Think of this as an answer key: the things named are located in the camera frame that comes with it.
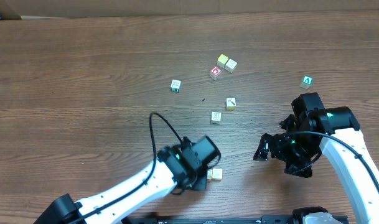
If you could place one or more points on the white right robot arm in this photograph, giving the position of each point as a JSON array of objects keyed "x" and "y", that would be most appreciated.
[{"x": 310, "y": 133}]

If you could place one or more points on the wooden block with squiggle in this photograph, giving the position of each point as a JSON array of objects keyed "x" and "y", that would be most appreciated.
[{"x": 209, "y": 174}]

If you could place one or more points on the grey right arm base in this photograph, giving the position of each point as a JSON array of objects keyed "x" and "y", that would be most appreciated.
[{"x": 313, "y": 215}]

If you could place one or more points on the wooden block with hammer picture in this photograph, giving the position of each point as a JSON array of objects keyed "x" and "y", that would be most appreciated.
[{"x": 230, "y": 104}]

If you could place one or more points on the green letter wooden block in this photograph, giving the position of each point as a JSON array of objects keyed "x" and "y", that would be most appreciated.
[{"x": 306, "y": 82}]

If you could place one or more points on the green sided wooden block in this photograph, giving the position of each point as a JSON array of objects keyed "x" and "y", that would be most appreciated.
[{"x": 175, "y": 86}]

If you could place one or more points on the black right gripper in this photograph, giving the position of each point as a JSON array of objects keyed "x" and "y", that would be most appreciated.
[{"x": 271, "y": 144}]

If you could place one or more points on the red framed wooden block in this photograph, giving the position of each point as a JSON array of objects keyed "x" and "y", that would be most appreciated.
[{"x": 215, "y": 72}]

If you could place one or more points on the yellow top wooden block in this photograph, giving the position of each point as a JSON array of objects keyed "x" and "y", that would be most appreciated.
[{"x": 222, "y": 60}]

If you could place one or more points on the plain wooden block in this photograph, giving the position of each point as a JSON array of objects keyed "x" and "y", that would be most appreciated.
[{"x": 230, "y": 66}]

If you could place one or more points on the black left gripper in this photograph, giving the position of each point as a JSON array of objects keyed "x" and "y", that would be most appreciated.
[{"x": 200, "y": 182}]

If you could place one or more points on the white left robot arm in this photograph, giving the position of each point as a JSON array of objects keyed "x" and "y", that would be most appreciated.
[{"x": 172, "y": 167}]

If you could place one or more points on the wooden block number three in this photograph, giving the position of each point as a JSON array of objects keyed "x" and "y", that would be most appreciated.
[{"x": 217, "y": 174}]

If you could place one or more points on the yellow sided wooden block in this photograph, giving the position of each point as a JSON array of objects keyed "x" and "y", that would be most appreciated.
[{"x": 215, "y": 117}]

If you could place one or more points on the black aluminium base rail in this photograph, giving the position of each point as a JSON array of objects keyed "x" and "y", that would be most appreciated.
[{"x": 266, "y": 219}]

